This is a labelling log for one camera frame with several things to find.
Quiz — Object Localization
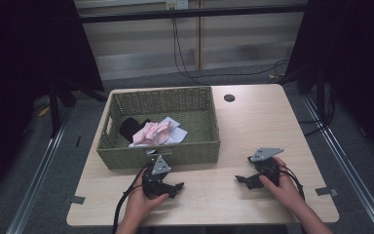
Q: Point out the black wall cables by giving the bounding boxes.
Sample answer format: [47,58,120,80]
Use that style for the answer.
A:
[170,18,290,86]

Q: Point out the white cloth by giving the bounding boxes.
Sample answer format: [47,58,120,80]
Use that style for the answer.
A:
[128,116,189,148]

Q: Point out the black metal stand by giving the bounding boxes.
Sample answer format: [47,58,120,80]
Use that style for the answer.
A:
[47,77,109,138]

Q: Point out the green woven basket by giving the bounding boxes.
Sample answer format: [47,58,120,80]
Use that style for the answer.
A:
[95,86,222,171]

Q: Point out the white power outlet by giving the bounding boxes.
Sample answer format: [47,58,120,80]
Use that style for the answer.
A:
[165,0,190,11]

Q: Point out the black floor cable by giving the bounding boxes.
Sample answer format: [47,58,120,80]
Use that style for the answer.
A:
[299,83,336,137]

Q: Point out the grey tape piece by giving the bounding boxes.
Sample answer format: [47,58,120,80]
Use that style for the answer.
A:
[69,195,87,206]
[315,186,339,198]

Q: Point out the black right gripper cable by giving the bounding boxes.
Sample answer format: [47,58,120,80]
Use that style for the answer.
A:
[277,164,307,201]

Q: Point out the black sock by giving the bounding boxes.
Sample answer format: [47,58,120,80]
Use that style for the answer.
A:
[119,117,153,143]

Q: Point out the person's right hand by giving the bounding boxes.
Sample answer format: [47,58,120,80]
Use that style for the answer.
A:
[258,156,307,213]

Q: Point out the pink cloth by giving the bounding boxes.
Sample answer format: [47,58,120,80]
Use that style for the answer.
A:
[131,121,173,146]

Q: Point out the black curtain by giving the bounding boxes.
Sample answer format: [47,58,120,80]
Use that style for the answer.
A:
[284,0,374,165]
[0,0,105,207]

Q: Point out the person's left hand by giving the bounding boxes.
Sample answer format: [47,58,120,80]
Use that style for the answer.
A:
[124,177,170,225]

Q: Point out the metal floor rail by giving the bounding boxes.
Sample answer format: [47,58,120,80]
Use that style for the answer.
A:
[301,94,374,234]
[5,108,74,234]

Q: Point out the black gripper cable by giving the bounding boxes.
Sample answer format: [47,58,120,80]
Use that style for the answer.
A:
[111,163,154,234]
[277,164,307,201]

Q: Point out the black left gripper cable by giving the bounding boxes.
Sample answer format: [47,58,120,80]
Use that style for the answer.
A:
[111,163,154,234]

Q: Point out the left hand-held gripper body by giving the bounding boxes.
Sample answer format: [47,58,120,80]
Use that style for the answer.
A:
[141,154,176,200]

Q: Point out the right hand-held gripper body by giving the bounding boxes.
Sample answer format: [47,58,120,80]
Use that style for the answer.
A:
[247,147,285,188]

